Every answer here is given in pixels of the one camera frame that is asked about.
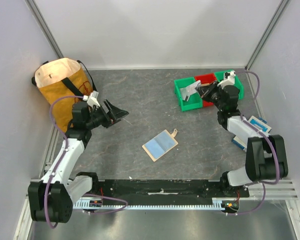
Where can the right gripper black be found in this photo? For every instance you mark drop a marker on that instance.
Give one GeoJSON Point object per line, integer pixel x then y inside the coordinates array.
{"type": "Point", "coordinates": [206, 90]}

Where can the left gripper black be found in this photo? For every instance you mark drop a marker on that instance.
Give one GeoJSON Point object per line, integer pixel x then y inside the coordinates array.
{"type": "Point", "coordinates": [113, 116]}

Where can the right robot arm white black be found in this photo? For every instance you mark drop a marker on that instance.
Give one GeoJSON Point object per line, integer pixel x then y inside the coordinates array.
{"type": "Point", "coordinates": [266, 159]}

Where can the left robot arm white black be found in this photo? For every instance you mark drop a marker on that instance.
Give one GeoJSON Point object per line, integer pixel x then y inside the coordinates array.
{"type": "Point", "coordinates": [51, 199]}

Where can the silver card in bin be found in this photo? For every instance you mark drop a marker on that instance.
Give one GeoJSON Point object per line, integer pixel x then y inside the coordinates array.
{"type": "Point", "coordinates": [183, 91]}

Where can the red plastic bin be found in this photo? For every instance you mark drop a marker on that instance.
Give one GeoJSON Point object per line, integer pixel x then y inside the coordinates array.
{"type": "Point", "coordinates": [206, 79]}

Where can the left green plastic bin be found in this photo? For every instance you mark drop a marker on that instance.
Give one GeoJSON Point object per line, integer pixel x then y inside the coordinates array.
{"type": "Point", "coordinates": [194, 101]}

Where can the green plastic bin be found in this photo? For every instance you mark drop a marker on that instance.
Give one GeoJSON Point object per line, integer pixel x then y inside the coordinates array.
{"type": "Point", "coordinates": [237, 82]}
{"type": "Point", "coordinates": [194, 101]}

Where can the right green plastic bin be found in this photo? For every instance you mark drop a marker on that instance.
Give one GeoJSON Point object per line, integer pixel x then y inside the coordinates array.
{"type": "Point", "coordinates": [237, 82]}

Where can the yellow paper tote bag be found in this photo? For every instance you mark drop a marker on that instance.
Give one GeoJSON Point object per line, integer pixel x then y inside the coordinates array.
{"type": "Point", "coordinates": [62, 82]}

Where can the blue razor package box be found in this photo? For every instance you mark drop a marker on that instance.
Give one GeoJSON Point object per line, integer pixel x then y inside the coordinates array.
{"type": "Point", "coordinates": [256, 122]}

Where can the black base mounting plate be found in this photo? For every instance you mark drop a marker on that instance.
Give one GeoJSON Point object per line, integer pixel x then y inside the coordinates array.
{"type": "Point", "coordinates": [167, 191]}

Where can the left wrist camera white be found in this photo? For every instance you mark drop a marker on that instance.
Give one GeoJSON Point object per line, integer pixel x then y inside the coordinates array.
{"type": "Point", "coordinates": [93, 98]}

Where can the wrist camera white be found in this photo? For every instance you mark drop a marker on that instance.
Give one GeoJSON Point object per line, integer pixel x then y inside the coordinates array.
{"type": "Point", "coordinates": [93, 98]}
{"type": "Point", "coordinates": [228, 79]}

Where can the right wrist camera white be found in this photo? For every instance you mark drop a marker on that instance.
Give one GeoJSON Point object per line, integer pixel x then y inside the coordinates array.
{"type": "Point", "coordinates": [228, 79]}

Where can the slotted cable duct rail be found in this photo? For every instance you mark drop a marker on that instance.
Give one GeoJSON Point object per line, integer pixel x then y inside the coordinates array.
{"type": "Point", "coordinates": [88, 204]}

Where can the aluminium frame profile rail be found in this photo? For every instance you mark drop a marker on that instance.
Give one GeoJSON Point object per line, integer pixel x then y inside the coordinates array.
{"type": "Point", "coordinates": [284, 189]}

